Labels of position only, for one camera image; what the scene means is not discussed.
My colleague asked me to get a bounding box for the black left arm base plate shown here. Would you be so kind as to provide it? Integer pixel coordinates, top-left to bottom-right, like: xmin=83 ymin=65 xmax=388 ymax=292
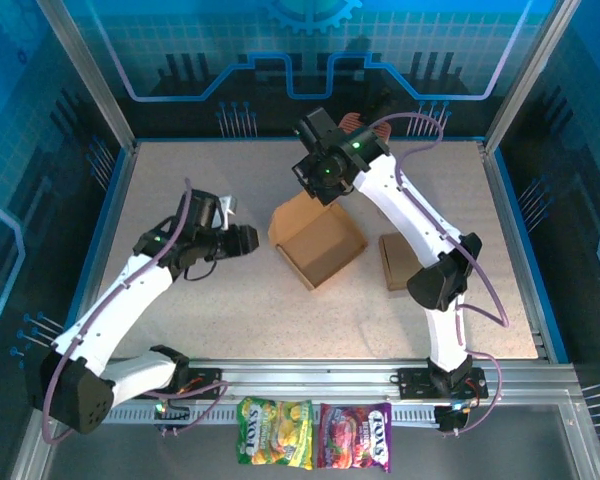
xmin=131 ymin=367 xmax=226 ymax=401

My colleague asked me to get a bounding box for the cream knife block orange top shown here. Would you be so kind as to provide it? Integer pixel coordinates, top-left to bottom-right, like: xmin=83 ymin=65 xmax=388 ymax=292
xmin=339 ymin=111 xmax=394 ymax=149

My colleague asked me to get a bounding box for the red candy bag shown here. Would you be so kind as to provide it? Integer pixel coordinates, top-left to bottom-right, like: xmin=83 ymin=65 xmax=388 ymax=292
xmin=315 ymin=401 xmax=393 ymax=474

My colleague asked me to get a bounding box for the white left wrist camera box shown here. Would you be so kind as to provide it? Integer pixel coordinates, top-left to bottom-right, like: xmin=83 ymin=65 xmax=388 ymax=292
xmin=218 ymin=194 xmax=240 ymax=232

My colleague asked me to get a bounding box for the aluminium frame post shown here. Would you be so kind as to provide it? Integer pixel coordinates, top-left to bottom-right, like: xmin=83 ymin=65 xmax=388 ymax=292
xmin=34 ymin=0 xmax=139 ymax=154
xmin=482 ymin=0 xmax=576 ymax=154

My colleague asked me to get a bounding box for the black left controller box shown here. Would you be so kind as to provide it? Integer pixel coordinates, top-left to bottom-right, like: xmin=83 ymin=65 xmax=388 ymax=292
xmin=152 ymin=397 xmax=192 ymax=439

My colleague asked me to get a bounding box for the brown cardboard box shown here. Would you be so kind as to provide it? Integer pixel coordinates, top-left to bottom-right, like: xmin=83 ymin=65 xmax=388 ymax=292
xmin=378 ymin=231 xmax=424 ymax=292
xmin=268 ymin=191 xmax=370 ymax=292

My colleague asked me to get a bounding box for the green candy bag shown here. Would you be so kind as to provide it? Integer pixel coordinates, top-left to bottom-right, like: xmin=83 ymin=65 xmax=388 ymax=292
xmin=236 ymin=396 xmax=315 ymax=471

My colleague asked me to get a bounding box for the aluminium mounting rail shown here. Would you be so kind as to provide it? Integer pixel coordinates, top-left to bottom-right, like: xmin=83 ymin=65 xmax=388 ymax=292
xmin=42 ymin=357 xmax=589 ymax=409

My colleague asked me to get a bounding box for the black right controller box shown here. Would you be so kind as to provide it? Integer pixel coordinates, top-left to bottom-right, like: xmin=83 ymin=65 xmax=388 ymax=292
xmin=433 ymin=402 xmax=474 ymax=435

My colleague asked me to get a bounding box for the slotted grey cable duct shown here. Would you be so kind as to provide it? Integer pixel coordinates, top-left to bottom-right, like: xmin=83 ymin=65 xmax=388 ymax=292
xmin=110 ymin=405 xmax=444 ymax=426

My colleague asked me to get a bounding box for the black controller box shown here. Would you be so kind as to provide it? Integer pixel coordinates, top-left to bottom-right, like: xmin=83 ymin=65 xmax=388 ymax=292
xmin=152 ymin=397 xmax=192 ymax=439
xmin=433 ymin=402 xmax=474 ymax=435

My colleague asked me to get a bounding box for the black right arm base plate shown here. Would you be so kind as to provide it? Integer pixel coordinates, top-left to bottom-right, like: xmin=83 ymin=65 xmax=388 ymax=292
xmin=396 ymin=367 xmax=490 ymax=401

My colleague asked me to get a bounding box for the aluminium side rail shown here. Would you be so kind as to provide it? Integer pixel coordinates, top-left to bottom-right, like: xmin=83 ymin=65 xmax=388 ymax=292
xmin=479 ymin=142 xmax=554 ymax=362

